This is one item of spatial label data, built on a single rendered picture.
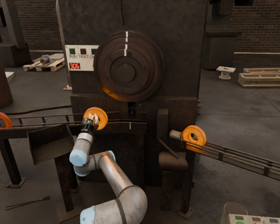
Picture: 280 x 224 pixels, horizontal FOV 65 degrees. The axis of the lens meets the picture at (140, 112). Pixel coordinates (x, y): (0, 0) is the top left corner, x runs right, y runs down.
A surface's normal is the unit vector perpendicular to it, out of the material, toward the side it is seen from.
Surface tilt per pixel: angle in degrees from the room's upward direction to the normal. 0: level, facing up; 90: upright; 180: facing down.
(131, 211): 43
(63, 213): 0
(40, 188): 0
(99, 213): 11
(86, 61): 90
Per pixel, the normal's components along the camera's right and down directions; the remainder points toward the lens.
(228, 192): -0.01, -0.90
